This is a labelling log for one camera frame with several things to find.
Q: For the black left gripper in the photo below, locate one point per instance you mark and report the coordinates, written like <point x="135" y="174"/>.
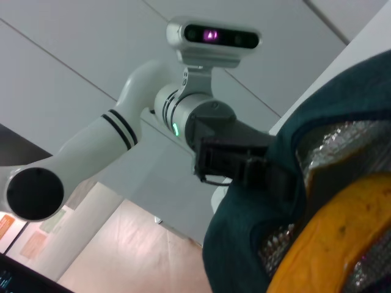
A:
<point x="220" y="152"/>

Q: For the dark teal insulated bag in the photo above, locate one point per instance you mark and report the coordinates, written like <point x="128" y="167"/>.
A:
<point x="238" y="219"/>

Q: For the yellow banana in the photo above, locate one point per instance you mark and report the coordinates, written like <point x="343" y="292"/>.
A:
<point x="336" y="219"/>

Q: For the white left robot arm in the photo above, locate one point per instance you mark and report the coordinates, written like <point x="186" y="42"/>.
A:
<point x="91" y="137"/>

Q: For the black computer monitor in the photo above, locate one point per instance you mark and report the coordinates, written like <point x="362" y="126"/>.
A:
<point x="18" y="280"/>

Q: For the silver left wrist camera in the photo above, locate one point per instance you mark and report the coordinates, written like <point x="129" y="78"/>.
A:
<point x="214" y="35"/>

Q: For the green wall poster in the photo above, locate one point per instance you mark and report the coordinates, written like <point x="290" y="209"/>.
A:
<point x="53" y="221"/>

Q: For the pink wall poster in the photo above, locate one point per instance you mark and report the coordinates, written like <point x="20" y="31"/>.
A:
<point x="33" y="244"/>

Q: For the dark wall screen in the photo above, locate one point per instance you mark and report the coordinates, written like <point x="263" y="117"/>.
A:
<point x="18" y="146"/>

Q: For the orange wall poster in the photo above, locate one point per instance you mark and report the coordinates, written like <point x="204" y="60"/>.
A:
<point x="6" y="227"/>

